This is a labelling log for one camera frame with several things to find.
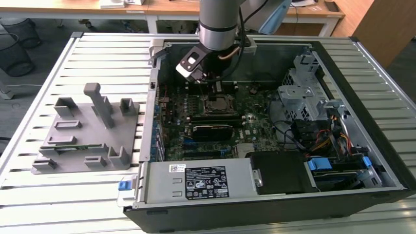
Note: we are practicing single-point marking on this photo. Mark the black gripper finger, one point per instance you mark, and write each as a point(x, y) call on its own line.
point(216, 97)

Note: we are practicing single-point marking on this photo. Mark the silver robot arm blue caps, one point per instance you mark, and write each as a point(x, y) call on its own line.
point(218, 24)

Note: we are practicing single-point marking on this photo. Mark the CPU socket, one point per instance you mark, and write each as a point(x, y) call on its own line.
point(219, 113)

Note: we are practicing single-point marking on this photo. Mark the black RAM slot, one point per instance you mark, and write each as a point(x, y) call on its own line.
point(230, 84)
point(230, 87)
point(239, 124)
point(215, 117)
point(230, 90)
point(215, 122)

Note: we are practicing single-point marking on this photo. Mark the black graphics card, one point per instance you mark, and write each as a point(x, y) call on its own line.
point(211, 133)

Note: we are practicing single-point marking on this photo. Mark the green motherboard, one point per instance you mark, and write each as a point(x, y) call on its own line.
point(260, 126)

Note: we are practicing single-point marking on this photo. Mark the blue board connector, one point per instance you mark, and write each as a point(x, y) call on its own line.
point(190, 141)

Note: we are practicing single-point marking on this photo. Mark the silver chipset heatsink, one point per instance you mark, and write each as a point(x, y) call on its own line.
point(246, 149)

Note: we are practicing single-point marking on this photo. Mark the black expansion slot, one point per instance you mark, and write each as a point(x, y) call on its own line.
point(202, 154)

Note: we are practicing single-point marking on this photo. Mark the perforated metal drive cage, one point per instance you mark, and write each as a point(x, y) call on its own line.
point(294, 93)

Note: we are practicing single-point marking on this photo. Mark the black plastic cover panel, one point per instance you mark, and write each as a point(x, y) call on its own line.
point(279, 173)

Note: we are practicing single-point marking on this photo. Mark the small white box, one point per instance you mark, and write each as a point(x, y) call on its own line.
point(134, 2)

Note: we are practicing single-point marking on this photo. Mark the grey power supply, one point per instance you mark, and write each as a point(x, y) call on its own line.
point(156, 180)

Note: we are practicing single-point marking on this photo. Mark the grey parts rack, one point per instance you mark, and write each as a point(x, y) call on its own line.
point(94, 139)

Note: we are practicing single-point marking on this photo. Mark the blue disk carrier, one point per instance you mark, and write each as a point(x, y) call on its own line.
point(319, 165)

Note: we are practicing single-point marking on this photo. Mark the blue case latch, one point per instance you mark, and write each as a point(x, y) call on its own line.
point(124, 185)

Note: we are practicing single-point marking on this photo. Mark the green RAM stick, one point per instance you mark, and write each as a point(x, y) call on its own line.
point(83, 147)

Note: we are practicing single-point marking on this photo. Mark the black PC case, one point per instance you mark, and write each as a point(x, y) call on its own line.
point(227, 217)

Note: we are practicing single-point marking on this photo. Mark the blue plastic tab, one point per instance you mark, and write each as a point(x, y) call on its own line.
point(367, 162)

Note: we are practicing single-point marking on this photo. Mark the wooden cabinet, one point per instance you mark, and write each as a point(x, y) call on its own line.
point(383, 29)

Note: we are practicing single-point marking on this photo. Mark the black mesh waste bin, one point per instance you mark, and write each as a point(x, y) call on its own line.
point(15, 56)
point(26, 31)

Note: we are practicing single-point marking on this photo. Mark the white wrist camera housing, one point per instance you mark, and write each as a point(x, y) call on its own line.
point(252, 47)
point(190, 64)

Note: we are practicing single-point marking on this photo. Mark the wooden desk white frame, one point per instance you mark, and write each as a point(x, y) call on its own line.
point(312, 14)
point(48, 11)

